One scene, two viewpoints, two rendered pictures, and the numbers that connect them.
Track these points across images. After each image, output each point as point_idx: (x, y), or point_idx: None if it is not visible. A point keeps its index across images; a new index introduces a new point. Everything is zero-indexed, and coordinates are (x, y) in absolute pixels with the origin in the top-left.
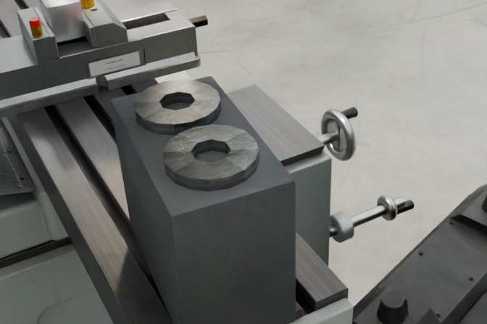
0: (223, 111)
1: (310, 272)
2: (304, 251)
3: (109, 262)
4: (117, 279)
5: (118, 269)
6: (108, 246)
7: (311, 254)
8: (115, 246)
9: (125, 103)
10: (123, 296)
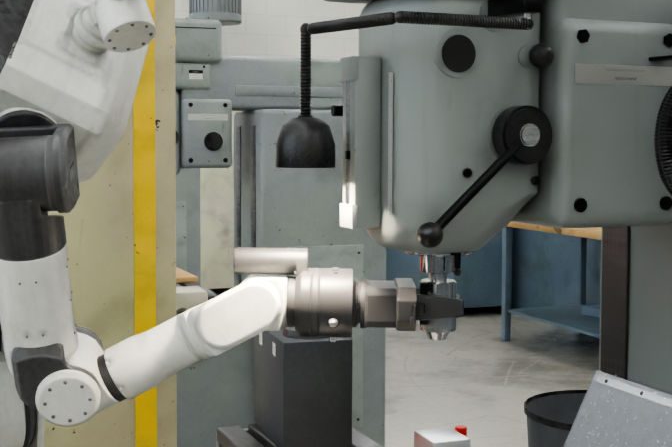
0: (281, 333)
1: (235, 432)
2: (234, 437)
3: (365, 440)
4: (359, 435)
5: (359, 438)
6: (367, 445)
7: (230, 436)
8: (362, 444)
9: (341, 337)
10: (354, 431)
